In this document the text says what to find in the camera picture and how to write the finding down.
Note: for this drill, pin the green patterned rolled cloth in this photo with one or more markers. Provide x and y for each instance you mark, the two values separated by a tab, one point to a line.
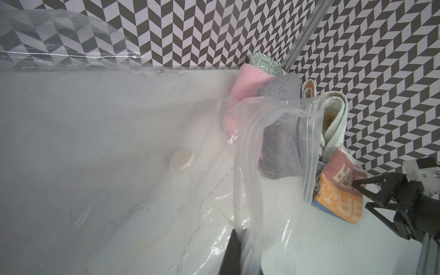
266	64

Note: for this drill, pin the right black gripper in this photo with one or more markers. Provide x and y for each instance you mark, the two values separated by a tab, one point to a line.
416	214

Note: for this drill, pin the grey towel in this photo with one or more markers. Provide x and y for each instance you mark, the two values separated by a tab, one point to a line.
280	156

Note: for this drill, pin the white patterned towel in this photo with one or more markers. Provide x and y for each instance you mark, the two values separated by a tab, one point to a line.
334	124

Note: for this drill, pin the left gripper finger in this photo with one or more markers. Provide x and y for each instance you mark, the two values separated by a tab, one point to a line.
231	260

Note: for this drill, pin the orange lettered towel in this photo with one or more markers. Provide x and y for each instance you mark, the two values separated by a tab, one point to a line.
334	193

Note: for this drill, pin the white vacuum bag valve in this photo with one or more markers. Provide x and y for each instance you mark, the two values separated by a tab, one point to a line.
183	160

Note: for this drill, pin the clear plastic vacuum bag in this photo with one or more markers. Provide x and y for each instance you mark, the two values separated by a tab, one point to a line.
87	136

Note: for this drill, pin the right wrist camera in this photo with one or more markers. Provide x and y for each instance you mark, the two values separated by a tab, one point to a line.
426	171

